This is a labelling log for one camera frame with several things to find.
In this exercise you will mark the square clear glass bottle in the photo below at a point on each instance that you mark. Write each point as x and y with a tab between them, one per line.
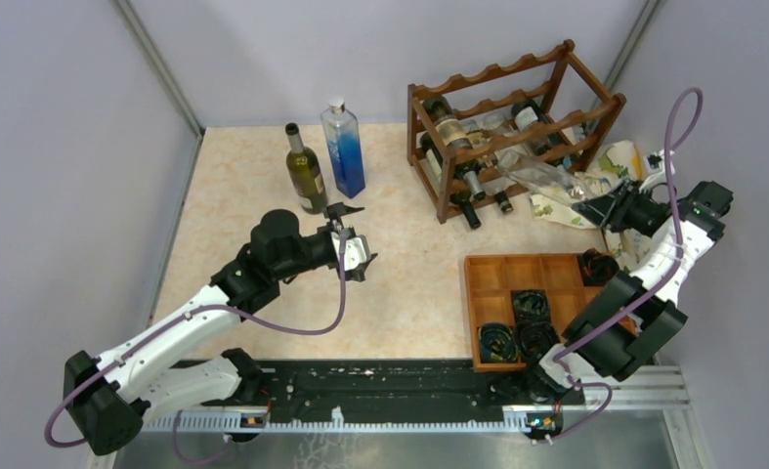
517	161

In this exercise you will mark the clear whisky bottle black label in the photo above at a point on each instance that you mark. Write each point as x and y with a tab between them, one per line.
498	186

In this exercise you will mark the green wine bottle grey capsule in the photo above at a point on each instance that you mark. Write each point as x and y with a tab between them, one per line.
525	115

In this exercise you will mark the green wine bottle dark label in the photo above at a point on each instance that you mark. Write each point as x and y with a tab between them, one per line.
454	136

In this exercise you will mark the rolled dark striped tie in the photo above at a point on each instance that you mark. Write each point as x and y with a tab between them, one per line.
535	339

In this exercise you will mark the clear blue vodka bottle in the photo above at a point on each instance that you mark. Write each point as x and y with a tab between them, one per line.
341	131

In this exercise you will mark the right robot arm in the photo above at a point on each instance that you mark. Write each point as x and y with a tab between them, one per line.
636	313

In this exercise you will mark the wooden compartment tray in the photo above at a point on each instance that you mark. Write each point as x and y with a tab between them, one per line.
490	279

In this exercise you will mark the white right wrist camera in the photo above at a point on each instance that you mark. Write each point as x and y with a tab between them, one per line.
655	170

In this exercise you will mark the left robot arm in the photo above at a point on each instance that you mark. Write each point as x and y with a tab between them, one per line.
111	396

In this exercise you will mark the rolled dark patterned tie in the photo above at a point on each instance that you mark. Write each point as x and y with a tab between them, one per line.
496	343

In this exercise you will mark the black rolled belt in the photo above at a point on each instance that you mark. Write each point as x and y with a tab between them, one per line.
596	268

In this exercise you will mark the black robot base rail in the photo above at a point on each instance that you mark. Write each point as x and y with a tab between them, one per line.
385	391

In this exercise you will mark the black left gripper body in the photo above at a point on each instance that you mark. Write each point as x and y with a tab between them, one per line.
325	242

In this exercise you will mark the wooden wine rack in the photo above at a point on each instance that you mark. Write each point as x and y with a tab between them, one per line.
463	156

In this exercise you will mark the dinosaur print cloth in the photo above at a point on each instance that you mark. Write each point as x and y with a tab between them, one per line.
610	165

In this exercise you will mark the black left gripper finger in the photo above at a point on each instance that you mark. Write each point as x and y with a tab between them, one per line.
355	270
337	211

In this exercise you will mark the rolled green patterned tie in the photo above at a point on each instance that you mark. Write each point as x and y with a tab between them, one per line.
530	305

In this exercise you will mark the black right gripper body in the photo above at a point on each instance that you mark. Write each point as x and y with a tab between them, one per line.
634	210

